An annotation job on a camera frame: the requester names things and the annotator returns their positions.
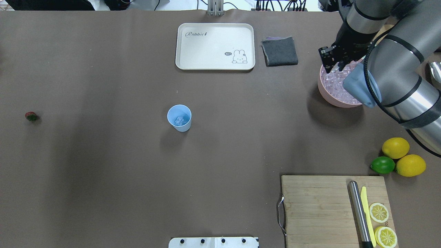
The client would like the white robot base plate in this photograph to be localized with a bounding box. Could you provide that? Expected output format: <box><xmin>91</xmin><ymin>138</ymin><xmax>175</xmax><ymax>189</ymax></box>
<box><xmin>168</xmin><ymin>236</ymin><xmax>260</xmax><ymax>248</ymax></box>

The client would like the whole lemon far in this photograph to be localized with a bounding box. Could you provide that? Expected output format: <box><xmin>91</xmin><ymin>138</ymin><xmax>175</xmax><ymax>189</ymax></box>
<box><xmin>381</xmin><ymin>137</ymin><xmax>410</xmax><ymax>159</ymax></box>

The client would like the yellow plastic knife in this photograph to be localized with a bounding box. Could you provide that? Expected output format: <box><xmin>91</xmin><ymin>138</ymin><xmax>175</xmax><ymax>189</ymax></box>
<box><xmin>360</xmin><ymin>186</ymin><xmax>377</xmax><ymax>248</ymax></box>

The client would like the wooden cutting board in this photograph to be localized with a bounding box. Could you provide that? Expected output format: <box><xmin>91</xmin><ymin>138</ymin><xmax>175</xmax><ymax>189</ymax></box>
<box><xmin>279</xmin><ymin>175</ymin><xmax>391</xmax><ymax>248</ymax></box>

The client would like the pile of clear ice cubes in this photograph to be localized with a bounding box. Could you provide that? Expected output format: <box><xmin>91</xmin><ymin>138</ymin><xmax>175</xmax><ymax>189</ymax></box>
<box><xmin>321</xmin><ymin>62</ymin><xmax>362</xmax><ymax>104</ymax></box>

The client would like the grey folded cloth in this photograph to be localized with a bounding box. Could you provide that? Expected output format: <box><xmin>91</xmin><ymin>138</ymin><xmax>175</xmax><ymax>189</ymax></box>
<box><xmin>261</xmin><ymin>36</ymin><xmax>299</xmax><ymax>66</ymax></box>

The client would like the steel ice scoop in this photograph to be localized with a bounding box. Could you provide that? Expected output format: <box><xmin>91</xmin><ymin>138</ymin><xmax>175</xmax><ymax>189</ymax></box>
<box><xmin>428</xmin><ymin>62</ymin><xmax>441</xmax><ymax>90</ymax></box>

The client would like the clear ice cube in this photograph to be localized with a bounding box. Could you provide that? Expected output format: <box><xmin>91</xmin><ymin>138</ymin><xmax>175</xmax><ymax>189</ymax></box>
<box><xmin>174</xmin><ymin>116</ymin><xmax>186</xmax><ymax>126</ymax></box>

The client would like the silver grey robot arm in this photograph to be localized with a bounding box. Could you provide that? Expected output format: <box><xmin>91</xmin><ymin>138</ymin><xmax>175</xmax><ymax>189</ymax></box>
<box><xmin>318</xmin><ymin>0</ymin><xmax>440</xmax><ymax>157</ymax></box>

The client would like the steel muddler rod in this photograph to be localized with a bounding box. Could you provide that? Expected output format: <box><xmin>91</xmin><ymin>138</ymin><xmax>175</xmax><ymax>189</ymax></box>
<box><xmin>348</xmin><ymin>180</ymin><xmax>373</xmax><ymax>248</ymax></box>

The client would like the green lime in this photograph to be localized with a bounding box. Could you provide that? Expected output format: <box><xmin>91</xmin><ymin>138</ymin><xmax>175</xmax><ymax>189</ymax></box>
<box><xmin>370</xmin><ymin>156</ymin><xmax>396</xmax><ymax>174</ymax></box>

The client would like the cream rabbit tray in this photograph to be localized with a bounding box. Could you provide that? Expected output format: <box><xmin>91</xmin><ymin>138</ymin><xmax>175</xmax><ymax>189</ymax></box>
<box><xmin>175</xmin><ymin>23</ymin><xmax>255</xmax><ymax>71</ymax></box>

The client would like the red strawberry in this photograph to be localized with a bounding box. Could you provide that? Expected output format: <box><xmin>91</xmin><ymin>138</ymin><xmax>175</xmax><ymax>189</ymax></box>
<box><xmin>25</xmin><ymin>111</ymin><xmax>38</xmax><ymax>122</ymax></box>

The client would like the pink bowl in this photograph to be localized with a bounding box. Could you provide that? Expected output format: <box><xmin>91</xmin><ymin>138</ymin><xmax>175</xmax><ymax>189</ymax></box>
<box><xmin>317</xmin><ymin>59</ymin><xmax>364</xmax><ymax>109</ymax></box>

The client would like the whole lemon near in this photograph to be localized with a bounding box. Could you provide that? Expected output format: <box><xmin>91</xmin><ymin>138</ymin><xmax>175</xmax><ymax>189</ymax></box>
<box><xmin>395</xmin><ymin>154</ymin><xmax>427</xmax><ymax>177</ymax></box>

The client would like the lemon half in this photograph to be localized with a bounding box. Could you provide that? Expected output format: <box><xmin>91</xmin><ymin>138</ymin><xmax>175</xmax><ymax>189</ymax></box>
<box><xmin>369</xmin><ymin>202</ymin><xmax>390</xmax><ymax>223</ymax></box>
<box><xmin>374</xmin><ymin>226</ymin><xmax>398</xmax><ymax>248</ymax></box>

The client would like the lemon half upper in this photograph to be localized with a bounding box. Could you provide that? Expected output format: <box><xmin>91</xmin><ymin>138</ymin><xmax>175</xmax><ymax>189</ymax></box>
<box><xmin>369</xmin><ymin>202</ymin><xmax>390</xmax><ymax>223</ymax></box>

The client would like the light blue cup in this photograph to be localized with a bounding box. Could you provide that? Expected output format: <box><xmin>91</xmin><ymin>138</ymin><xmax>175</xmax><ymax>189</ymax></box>
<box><xmin>167</xmin><ymin>105</ymin><xmax>192</xmax><ymax>132</ymax></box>

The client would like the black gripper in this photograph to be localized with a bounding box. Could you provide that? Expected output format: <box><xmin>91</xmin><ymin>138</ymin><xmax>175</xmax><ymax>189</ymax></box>
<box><xmin>318</xmin><ymin>21</ymin><xmax>374</xmax><ymax>73</ymax></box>

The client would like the lemon half lower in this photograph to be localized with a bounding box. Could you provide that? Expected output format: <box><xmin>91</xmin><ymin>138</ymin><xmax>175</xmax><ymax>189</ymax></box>
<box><xmin>374</xmin><ymin>226</ymin><xmax>398</xmax><ymax>248</ymax></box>

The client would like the whole lemon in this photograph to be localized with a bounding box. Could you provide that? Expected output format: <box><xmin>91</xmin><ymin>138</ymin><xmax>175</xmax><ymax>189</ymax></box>
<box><xmin>395</xmin><ymin>154</ymin><xmax>427</xmax><ymax>177</ymax></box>
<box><xmin>381</xmin><ymin>137</ymin><xmax>410</xmax><ymax>159</ymax></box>

